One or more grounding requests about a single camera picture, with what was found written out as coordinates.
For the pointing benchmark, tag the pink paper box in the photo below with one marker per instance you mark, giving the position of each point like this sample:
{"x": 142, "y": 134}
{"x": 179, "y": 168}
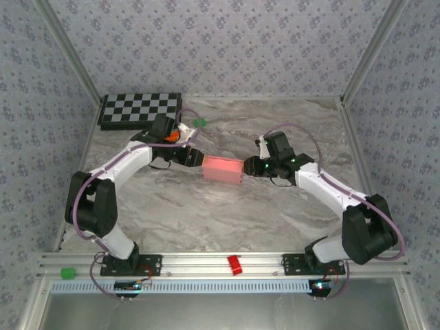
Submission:
{"x": 223, "y": 168}

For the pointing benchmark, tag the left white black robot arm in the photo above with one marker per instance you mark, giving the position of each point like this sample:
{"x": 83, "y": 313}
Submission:
{"x": 117, "y": 165}

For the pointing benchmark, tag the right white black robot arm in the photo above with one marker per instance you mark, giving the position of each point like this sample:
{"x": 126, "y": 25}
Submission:
{"x": 323, "y": 189}

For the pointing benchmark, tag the orange plastic object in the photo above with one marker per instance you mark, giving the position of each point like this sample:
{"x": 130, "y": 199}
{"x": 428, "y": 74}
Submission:
{"x": 171, "y": 137}

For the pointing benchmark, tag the green toy brick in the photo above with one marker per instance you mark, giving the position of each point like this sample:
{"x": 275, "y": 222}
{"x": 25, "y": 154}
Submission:
{"x": 200, "y": 122}

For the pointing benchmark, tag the black grey checkerboard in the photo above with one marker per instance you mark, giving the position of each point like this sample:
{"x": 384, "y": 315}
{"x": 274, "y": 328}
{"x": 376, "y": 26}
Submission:
{"x": 137, "y": 110}

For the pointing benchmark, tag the red block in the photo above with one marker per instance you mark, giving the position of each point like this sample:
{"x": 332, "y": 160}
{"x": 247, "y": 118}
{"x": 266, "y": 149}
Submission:
{"x": 235, "y": 265}

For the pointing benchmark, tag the grey metal sheet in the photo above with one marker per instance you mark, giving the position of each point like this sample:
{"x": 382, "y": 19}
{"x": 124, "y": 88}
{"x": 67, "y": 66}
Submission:
{"x": 220, "y": 313}

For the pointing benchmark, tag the green cube block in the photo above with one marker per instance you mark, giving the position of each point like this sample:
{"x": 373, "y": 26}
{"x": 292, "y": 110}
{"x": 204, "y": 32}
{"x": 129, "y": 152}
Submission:
{"x": 67, "y": 273}

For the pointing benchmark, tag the right aluminium side rail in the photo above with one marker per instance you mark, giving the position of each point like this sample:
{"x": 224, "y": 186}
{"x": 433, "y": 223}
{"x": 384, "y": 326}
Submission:
{"x": 364, "y": 165}

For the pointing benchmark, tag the aluminium side rail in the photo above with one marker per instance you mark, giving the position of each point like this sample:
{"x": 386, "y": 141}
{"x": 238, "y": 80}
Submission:
{"x": 364, "y": 165}
{"x": 80, "y": 154}

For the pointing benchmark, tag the left aluminium side rail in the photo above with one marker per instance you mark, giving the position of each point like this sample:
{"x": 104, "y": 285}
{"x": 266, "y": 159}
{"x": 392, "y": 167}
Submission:
{"x": 80, "y": 154}

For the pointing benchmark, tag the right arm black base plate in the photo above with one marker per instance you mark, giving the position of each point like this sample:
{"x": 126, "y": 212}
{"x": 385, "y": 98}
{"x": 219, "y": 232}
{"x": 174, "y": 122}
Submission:
{"x": 292, "y": 264}

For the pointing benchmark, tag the aluminium mounting rail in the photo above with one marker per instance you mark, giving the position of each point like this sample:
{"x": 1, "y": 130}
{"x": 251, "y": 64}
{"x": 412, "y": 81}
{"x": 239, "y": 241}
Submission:
{"x": 192, "y": 264}

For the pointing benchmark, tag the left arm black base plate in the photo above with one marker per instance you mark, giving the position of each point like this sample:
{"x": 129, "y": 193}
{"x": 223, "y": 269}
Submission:
{"x": 151, "y": 264}

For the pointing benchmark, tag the left aluminium corner post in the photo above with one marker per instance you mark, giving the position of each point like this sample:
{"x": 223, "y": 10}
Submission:
{"x": 68, "y": 51}

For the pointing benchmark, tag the aluminium corner post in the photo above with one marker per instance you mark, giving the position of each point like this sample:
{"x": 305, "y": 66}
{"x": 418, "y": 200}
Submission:
{"x": 374, "y": 51}
{"x": 68, "y": 51}

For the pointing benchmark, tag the right aluminium corner post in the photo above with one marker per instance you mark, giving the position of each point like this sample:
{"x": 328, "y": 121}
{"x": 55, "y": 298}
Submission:
{"x": 374, "y": 51}

